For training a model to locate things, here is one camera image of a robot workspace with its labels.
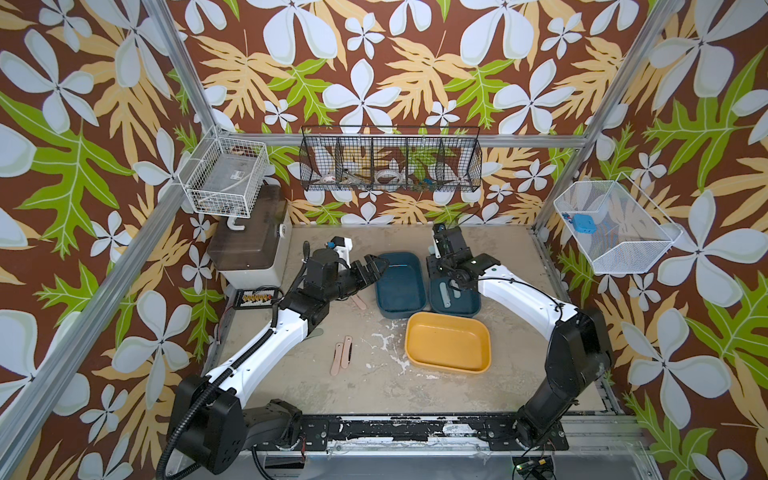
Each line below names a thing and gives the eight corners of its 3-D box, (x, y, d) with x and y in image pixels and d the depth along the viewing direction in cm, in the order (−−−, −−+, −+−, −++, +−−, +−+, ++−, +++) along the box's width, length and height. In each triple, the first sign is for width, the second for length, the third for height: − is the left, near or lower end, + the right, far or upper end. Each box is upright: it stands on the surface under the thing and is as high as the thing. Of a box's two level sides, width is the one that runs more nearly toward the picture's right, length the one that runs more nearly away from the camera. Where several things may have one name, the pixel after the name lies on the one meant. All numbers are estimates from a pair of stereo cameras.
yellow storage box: (406, 377, 85) (408, 370, 80) (404, 322, 97) (405, 312, 91) (491, 377, 86) (498, 370, 80) (479, 322, 97) (484, 312, 91)
